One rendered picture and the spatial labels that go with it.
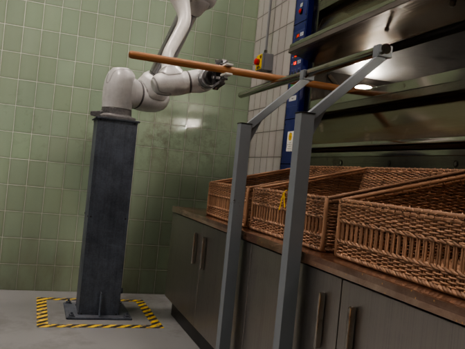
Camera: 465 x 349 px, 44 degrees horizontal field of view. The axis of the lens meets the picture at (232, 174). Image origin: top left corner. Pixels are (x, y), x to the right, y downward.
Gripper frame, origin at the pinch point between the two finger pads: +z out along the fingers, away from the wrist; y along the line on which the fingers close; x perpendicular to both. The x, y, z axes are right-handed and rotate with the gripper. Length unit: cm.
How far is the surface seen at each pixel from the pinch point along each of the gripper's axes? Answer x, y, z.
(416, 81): -55, 3, 50
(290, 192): 6, 46, 82
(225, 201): -6, 54, -4
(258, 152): -58, 26, -99
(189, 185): -24, 50, -125
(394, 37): -56, -17, 32
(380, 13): -40, -20, 46
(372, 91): -55, 3, 22
